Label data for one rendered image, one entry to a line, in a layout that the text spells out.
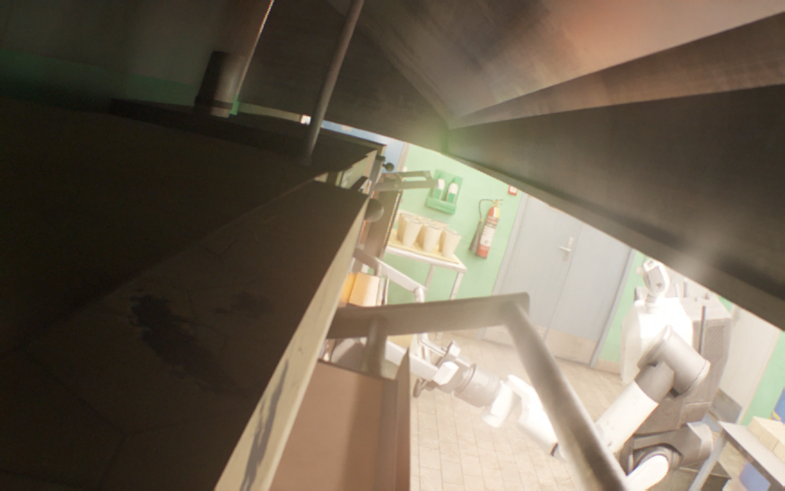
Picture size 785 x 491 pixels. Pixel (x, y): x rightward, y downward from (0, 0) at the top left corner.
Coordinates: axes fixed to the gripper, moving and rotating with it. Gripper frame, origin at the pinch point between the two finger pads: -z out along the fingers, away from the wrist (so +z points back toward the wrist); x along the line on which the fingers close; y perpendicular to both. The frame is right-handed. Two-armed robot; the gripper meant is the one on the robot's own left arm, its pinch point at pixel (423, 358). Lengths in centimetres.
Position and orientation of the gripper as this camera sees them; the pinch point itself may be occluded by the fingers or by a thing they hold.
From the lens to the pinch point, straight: 131.1
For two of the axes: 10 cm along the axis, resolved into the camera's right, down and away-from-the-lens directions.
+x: 5.1, -8.4, -1.8
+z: 8.6, 5.1, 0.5
